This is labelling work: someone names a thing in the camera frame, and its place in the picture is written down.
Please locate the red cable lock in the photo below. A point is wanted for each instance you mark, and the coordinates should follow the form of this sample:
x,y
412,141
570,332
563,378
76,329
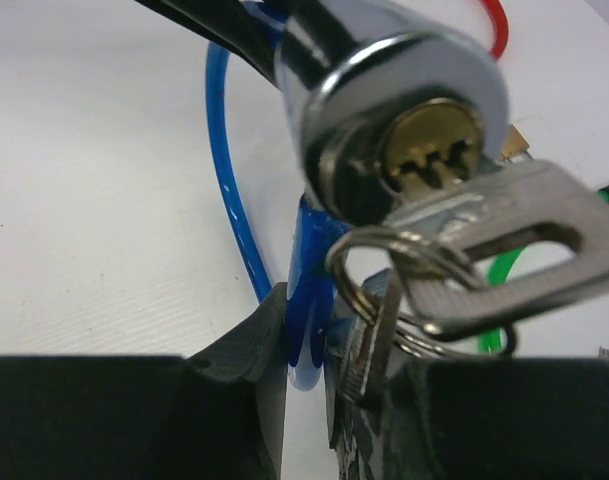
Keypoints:
x,y
500,25

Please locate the blue lock keys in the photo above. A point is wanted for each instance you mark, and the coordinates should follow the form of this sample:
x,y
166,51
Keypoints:
x,y
414,283

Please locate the blue cable lock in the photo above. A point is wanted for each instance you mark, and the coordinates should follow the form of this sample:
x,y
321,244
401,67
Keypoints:
x,y
383,103

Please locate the brass padlock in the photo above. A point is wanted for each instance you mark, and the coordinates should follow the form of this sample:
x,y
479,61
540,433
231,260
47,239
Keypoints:
x,y
515,146

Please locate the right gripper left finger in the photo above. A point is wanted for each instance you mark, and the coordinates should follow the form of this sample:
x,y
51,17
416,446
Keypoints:
x,y
218,414

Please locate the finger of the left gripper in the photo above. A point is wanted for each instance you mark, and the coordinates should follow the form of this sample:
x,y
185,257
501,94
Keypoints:
x,y
226,23

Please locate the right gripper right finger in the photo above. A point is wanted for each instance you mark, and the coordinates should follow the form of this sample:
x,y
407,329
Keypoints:
x,y
533,418

